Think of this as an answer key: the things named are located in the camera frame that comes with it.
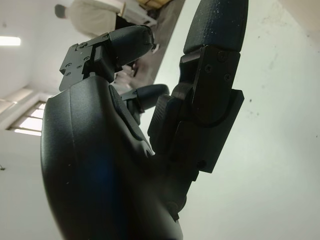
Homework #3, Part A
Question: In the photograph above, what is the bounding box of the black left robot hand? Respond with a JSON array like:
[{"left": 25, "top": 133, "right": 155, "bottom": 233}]
[{"left": 39, "top": 0, "right": 251, "bottom": 240}]

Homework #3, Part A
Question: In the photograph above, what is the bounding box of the bright window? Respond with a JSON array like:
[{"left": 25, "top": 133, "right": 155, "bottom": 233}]
[{"left": 6, "top": 99, "right": 47, "bottom": 137}]

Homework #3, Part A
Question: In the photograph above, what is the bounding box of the wooden crate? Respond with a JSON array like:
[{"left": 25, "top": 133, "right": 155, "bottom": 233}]
[{"left": 138, "top": 0, "right": 173, "bottom": 10}]

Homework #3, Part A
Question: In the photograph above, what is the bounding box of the ceiling light panel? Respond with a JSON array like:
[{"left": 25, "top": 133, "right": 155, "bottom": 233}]
[{"left": 0, "top": 36, "right": 21, "bottom": 46}]

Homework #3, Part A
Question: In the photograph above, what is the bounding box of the person in cream jacket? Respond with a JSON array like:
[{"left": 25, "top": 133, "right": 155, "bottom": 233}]
[{"left": 54, "top": 0, "right": 161, "bottom": 88}]

